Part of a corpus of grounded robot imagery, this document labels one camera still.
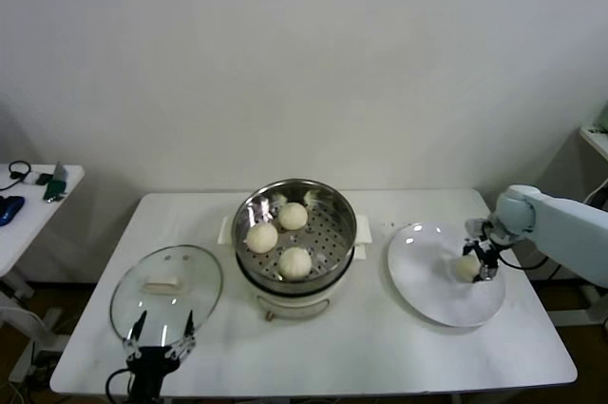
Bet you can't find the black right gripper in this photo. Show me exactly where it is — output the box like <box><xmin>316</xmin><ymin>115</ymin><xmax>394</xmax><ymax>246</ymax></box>
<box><xmin>462</xmin><ymin>236</ymin><xmax>503</xmax><ymax>284</ymax></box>

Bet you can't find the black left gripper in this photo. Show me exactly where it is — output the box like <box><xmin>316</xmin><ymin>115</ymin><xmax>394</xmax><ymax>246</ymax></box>
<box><xmin>123</xmin><ymin>310</ymin><xmax>198</xmax><ymax>404</ymax></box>

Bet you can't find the white steamed baozi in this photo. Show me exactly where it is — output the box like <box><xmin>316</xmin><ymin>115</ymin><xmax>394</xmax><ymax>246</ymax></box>
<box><xmin>278</xmin><ymin>246</ymin><xmax>314</xmax><ymax>280</ymax></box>
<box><xmin>454</xmin><ymin>255</ymin><xmax>482</xmax><ymax>285</ymax></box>
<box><xmin>245</xmin><ymin>222</ymin><xmax>279</xmax><ymax>255</ymax></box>
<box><xmin>277</xmin><ymin>202</ymin><xmax>309</xmax><ymax>231</ymax></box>

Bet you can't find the glass lid with cream handle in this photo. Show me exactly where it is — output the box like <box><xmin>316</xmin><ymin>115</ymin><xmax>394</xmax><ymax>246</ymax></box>
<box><xmin>109</xmin><ymin>244</ymin><xmax>224</xmax><ymax>345</ymax></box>

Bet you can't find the stainless steel steamer basket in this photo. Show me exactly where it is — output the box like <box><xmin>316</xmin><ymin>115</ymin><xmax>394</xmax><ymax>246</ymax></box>
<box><xmin>218</xmin><ymin>179</ymin><xmax>374</xmax><ymax>297</ymax></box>

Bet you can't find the white round plate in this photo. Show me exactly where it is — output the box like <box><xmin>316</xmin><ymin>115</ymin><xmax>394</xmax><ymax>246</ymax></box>
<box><xmin>387</xmin><ymin>221</ymin><xmax>506</xmax><ymax>329</ymax></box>

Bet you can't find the cream electric cooker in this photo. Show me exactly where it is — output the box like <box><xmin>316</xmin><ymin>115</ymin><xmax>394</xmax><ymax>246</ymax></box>
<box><xmin>236</xmin><ymin>241</ymin><xmax>370</xmax><ymax>323</ymax></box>

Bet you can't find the white shelf table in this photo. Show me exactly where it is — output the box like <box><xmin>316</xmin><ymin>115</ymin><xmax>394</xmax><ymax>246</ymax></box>
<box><xmin>578</xmin><ymin>125</ymin><xmax>608</xmax><ymax>162</ymax></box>

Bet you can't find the green tool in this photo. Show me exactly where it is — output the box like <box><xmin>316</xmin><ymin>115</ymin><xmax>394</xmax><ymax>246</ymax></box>
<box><xmin>43</xmin><ymin>161</ymin><xmax>70</xmax><ymax>204</ymax></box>

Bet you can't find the white side table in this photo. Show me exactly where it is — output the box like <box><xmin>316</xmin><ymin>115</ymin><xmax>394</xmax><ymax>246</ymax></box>
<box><xmin>0</xmin><ymin>164</ymin><xmax>86</xmax><ymax>384</ymax></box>

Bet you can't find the blue object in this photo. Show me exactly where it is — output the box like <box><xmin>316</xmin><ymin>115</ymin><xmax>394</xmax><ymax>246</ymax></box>
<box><xmin>0</xmin><ymin>194</ymin><xmax>26</xmax><ymax>227</ymax></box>

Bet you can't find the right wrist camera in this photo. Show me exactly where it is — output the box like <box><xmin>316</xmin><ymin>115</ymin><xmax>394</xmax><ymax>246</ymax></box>
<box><xmin>464</xmin><ymin>217</ymin><xmax>493</xmax><ymax>240</ymax></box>

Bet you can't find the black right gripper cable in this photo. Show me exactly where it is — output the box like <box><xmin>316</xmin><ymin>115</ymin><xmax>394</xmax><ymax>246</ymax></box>
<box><xmin>498</xmin><ymin>251</ymin><xmax>548</xmax><ymax>273</ymax></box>

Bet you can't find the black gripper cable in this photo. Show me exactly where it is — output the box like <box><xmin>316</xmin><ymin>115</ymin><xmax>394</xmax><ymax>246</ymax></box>
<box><xmin>498</xmin><ymin>251</ymin><xmax>548</xmax><ymax>273</ymax></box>
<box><xmin>104</xmin><ymin>367</ymin><xmax>134</xmax><ymax>403</ymax></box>

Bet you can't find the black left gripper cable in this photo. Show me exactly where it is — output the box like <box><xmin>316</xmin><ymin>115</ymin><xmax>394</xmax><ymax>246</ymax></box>
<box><xmin>104</xmin><ymin>367</ymin><xmax>134</xmax><ymax>403</ymax></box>

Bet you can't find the white wall cable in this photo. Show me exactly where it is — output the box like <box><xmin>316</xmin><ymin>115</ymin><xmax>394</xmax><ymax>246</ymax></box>
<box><xmin>582</xmin><ymin>183</ymin><xmax>608</xmax><ymax>208</ymax></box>

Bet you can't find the black looped cable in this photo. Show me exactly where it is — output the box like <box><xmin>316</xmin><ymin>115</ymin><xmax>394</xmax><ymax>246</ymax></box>
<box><xmin>0</xmin><ymin>160</ymin><xmax>32</xmax><ymax>192</ymax></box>

